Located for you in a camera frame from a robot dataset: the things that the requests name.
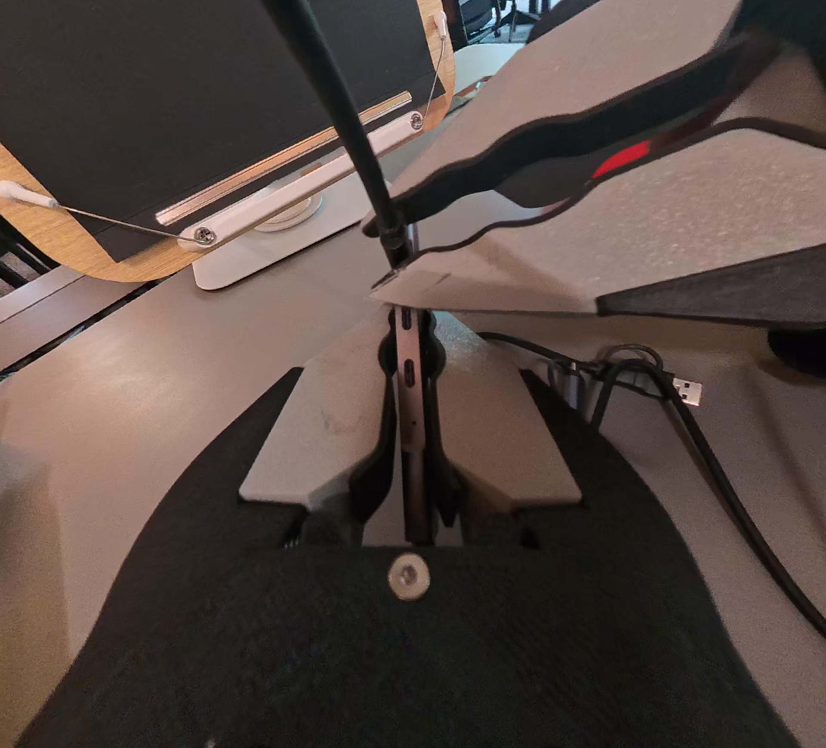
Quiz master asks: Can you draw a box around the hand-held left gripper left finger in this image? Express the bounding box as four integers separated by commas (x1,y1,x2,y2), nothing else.
239,310,395,523

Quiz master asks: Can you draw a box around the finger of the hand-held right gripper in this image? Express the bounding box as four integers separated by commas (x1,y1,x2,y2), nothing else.
364,0,782,240
371,116,826,323

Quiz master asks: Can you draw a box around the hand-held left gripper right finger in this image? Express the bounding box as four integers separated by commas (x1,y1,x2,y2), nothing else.
429,314,584,524

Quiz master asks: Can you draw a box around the grey usb hub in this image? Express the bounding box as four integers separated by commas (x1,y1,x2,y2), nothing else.
390,226,435,545

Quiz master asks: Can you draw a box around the black usb-c cable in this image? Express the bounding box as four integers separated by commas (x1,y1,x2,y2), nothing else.
478,333,826,640

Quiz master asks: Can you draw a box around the black board on stand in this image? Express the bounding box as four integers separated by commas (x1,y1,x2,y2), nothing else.
0,0,456,284

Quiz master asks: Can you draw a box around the black monitor screen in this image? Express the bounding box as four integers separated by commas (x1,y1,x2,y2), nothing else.
0,0,437,261

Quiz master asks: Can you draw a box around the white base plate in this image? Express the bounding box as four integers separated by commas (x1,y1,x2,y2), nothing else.
194,181,385,293

